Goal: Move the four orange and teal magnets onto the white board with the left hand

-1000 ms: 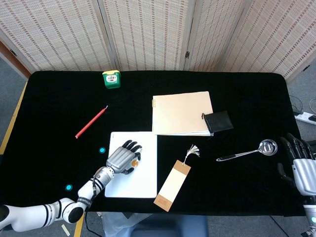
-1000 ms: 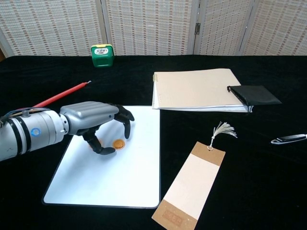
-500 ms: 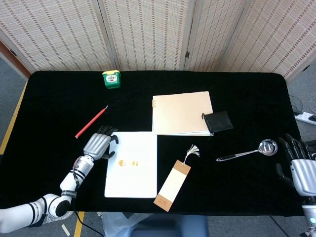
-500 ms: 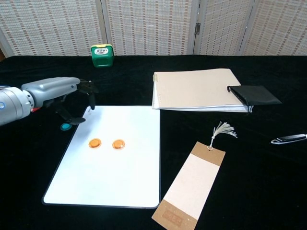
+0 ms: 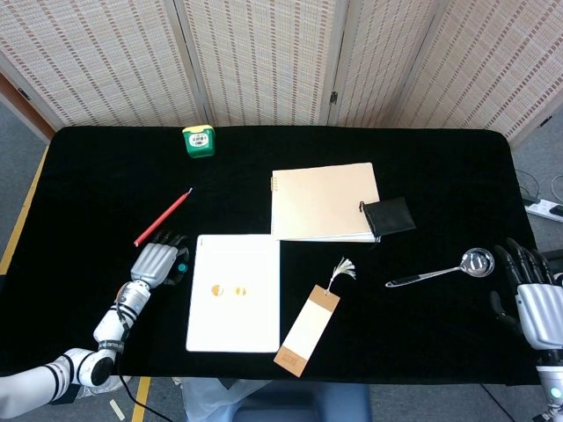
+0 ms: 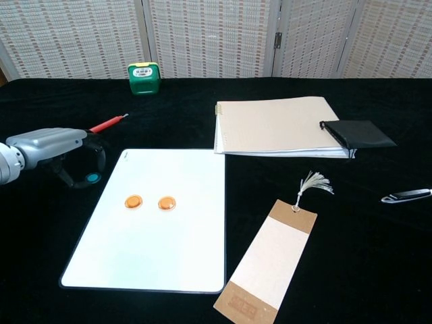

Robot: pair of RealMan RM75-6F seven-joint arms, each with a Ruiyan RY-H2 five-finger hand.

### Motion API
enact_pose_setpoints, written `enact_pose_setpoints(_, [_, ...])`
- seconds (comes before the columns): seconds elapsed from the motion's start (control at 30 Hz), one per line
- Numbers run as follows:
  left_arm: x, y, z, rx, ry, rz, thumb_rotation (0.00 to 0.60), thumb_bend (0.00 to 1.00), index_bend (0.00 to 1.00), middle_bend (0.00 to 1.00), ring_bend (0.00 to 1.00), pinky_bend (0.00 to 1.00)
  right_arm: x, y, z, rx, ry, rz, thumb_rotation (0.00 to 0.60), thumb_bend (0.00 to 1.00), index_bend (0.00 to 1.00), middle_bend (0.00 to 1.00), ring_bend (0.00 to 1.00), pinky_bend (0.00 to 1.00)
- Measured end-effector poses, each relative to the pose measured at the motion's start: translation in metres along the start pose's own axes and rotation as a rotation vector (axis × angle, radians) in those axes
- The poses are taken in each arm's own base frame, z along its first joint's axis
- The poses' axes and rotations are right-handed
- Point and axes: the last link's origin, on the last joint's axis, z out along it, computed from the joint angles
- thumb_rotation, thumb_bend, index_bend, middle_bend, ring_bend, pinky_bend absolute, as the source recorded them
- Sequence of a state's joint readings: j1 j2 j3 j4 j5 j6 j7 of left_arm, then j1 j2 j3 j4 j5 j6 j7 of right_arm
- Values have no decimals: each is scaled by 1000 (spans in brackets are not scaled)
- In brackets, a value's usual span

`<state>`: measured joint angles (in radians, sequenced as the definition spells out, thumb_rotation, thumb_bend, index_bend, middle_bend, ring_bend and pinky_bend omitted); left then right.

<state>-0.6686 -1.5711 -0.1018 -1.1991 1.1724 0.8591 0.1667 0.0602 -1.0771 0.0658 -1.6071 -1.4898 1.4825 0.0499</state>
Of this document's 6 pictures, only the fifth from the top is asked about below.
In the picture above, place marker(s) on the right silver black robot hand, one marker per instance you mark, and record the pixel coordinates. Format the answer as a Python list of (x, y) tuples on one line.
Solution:
[(541, 314)]

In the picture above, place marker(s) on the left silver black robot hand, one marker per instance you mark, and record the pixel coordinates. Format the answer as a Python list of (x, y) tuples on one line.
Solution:
[(154, 261)]

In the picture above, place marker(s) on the teal disc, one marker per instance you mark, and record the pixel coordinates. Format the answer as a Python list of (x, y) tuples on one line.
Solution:
[(181, 268)]

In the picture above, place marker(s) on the orange disc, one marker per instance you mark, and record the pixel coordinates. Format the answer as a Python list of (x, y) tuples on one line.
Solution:
[(240, 290), (217, 290)]

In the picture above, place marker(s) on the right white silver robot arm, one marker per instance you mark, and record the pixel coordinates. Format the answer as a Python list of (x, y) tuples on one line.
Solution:
[(552, 382)]

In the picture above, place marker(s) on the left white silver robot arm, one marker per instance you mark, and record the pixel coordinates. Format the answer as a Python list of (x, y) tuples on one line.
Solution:
[(110, 325)]

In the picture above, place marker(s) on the red pencil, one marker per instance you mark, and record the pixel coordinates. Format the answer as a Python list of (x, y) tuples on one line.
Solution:
[(163, 217)]

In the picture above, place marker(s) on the black tablecloth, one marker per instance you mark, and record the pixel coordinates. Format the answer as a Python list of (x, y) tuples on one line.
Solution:
[(110, 198)]

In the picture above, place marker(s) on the metal ladle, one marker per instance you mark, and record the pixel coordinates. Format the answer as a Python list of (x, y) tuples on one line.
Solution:
[(478, 262)]

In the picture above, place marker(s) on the white power strip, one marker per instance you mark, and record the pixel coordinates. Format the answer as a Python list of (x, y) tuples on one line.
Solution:
[(545, 208)]

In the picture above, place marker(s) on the white magnetic board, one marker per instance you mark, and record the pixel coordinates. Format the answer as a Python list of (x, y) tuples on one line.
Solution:
[(246, 325)]

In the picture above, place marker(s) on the green yellow box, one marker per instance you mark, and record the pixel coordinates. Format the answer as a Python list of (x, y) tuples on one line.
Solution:
[(199, 143)]

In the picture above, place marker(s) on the light grey fabric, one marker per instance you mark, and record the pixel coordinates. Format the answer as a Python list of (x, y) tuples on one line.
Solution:
[(206, 400)]

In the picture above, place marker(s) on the white paper strip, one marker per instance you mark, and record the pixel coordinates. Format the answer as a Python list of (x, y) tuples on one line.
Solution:
[(117, 409)]

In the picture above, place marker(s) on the brown white tasselled bookmark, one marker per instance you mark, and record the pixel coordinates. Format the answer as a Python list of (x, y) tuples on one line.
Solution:
[(308, 325)]

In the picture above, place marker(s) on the beige spiral notebook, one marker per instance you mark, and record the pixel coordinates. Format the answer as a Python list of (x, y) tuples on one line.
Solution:
[(321, 202)]

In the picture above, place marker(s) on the black zip pouch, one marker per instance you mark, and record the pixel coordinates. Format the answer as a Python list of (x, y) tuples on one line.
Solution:
[(389, 215)]

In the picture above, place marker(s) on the woven folding screen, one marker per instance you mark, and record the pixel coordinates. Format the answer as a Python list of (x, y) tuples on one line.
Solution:
[(264, 66)]

